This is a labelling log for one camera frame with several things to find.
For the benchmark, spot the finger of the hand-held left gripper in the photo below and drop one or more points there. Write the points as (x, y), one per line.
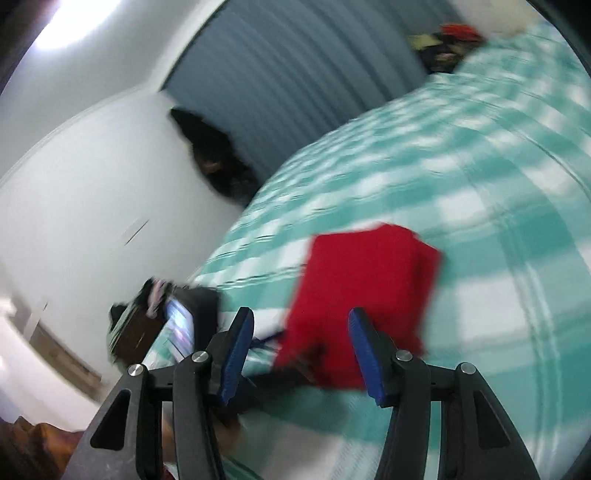
(286, 376)

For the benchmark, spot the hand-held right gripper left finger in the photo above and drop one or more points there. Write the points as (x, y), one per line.
(235, 355)

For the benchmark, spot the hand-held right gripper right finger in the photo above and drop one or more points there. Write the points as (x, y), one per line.
(367, 355)

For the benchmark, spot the red sweater with pink rabbit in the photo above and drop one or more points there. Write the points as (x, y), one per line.
(360, 286)

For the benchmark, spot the pile of mixed clothes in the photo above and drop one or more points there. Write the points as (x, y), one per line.
(443, 46)

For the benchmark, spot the green white plaid blanket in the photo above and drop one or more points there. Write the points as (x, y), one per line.
(485, 230)

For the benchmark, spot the orange brown furniture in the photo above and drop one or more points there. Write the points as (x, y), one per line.
(32, 452)

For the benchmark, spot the blue grey curtain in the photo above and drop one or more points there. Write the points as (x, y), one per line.
(300, 69)

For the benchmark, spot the cream padded headboard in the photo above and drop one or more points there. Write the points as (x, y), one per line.
(498, 14)

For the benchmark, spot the black bag hanging on wall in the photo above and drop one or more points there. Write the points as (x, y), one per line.
(217, 161)

